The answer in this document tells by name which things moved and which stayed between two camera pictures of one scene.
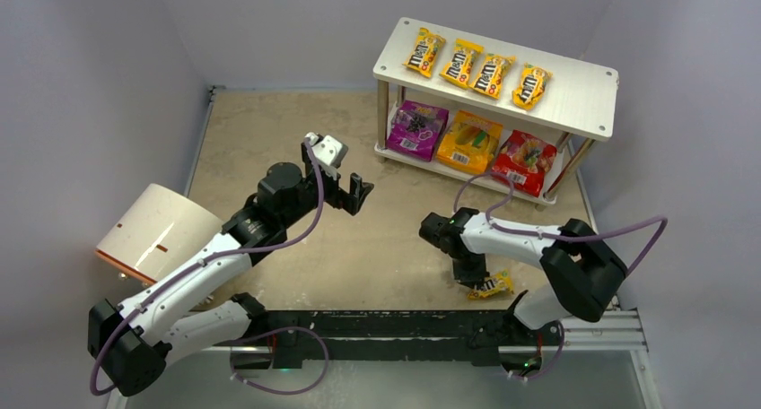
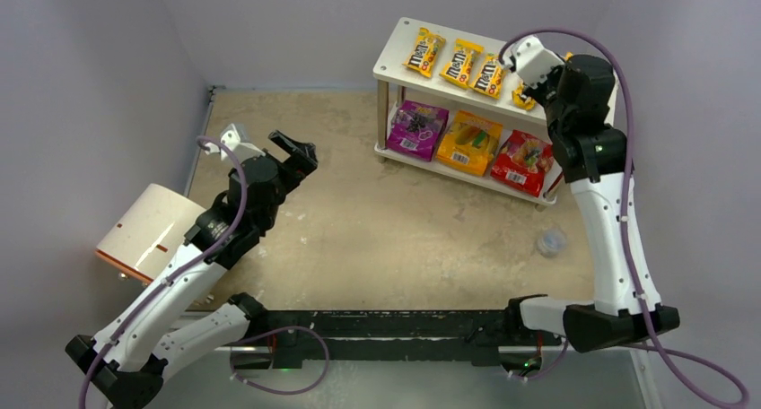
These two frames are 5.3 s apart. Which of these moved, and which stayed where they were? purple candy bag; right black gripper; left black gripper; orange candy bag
Moved: right black gripper; left black gripper
Stayed: orange candy bag; purple candy bag
